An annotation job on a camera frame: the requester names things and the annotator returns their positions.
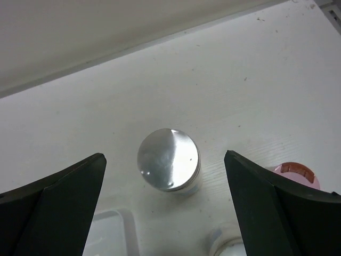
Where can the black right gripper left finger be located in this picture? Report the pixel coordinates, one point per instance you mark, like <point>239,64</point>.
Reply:
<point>53,215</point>

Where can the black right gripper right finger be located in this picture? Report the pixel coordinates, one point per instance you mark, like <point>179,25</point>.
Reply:
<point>278,216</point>

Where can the pink-cap spice bottle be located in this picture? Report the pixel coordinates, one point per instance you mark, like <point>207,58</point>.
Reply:
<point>296,172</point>

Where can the silver-cap blue-label near bottle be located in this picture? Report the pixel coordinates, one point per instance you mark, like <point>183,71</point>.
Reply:
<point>226,239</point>

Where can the silver-cap blue-label bottle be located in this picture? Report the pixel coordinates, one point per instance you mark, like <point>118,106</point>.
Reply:
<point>169,160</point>
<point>226,239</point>

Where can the white divided organizer tray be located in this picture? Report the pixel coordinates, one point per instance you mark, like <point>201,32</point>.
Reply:
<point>112,232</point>

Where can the silver-cap blue-label far bottle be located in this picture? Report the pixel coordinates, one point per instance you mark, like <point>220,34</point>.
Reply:
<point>169,160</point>

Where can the right aluminium table rail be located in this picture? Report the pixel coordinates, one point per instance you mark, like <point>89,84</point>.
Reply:
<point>331,10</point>

